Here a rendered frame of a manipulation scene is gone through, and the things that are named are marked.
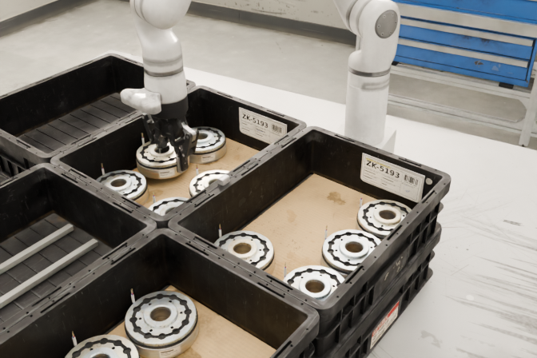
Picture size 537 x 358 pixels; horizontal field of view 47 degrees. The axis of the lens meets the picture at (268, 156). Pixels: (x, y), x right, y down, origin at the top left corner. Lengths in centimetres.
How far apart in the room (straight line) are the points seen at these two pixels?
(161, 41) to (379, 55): 47
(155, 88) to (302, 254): 39
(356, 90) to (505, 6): 159
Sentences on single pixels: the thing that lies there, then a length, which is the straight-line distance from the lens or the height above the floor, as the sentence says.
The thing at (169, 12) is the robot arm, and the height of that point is 119.
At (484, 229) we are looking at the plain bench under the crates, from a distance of 138.
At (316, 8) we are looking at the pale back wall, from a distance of 413.
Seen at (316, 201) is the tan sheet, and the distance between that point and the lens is 117.
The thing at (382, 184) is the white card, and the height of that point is 87.
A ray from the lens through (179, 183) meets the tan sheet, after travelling 123.
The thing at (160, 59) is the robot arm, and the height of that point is 110.
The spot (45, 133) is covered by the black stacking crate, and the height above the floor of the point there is 83.
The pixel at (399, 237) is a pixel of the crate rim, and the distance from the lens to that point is 95.
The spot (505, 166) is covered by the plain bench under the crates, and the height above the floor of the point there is 70.
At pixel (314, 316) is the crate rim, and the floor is 93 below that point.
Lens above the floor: 152
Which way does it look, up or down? 32 degrees down
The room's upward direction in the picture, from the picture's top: straight up
